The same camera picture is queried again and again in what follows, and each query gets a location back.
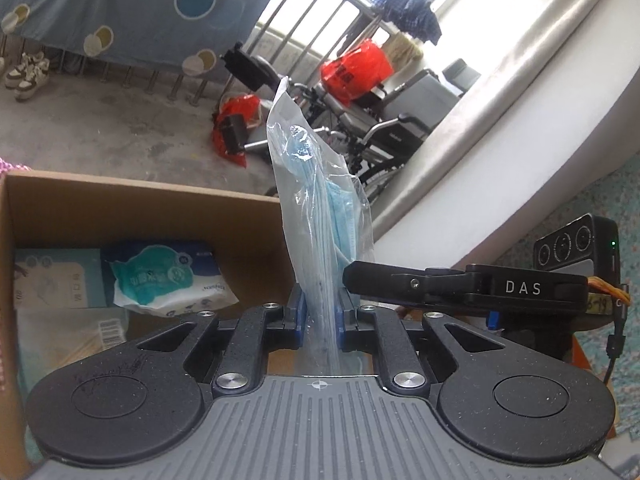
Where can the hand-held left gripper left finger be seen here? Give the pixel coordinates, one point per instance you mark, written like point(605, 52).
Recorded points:
point(299, 325)

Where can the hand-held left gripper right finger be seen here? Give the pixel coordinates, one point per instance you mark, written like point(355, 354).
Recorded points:
point(341, 330)

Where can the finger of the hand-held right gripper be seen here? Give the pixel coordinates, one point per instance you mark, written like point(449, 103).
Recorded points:
point(390, 280)

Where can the clear pack of blue face masks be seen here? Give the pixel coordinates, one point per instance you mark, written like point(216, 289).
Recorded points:
point(310, 210)

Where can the large cardboard box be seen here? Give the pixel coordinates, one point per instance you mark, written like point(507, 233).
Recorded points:
point(150, 205)

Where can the teal floral bedsheet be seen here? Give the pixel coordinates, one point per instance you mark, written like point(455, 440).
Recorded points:
point(620, 200)

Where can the black wheelchair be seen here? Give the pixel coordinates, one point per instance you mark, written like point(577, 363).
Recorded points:
point(395, 132)

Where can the teal wet wipes pack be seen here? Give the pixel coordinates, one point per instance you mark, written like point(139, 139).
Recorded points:
point(160, 275)

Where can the white curtain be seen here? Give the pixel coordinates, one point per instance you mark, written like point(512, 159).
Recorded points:
point(525, 110)

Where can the large red plastic bag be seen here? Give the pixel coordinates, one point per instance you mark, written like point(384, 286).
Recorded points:
point(355, 70)

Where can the small red plastic bag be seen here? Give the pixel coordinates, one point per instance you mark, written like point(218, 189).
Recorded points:
point(235, 110)

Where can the clear cotton swab packet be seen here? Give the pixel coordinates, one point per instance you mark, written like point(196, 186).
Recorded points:
point(75, 340)

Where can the beige hanging towel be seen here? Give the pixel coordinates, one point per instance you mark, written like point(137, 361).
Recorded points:
point(402, 50)

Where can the light blue flat packet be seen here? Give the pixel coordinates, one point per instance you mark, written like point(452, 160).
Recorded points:
point(55, 280)

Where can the dark blue hanging clothing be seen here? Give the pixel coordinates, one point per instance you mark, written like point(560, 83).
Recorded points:
point(407, 7)

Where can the blue sheet with circles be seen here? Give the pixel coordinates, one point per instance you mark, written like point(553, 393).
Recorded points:
point(140, 20)

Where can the white and green sneaker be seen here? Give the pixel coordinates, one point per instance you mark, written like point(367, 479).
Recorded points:
point(20, 70)
point(35, 80)

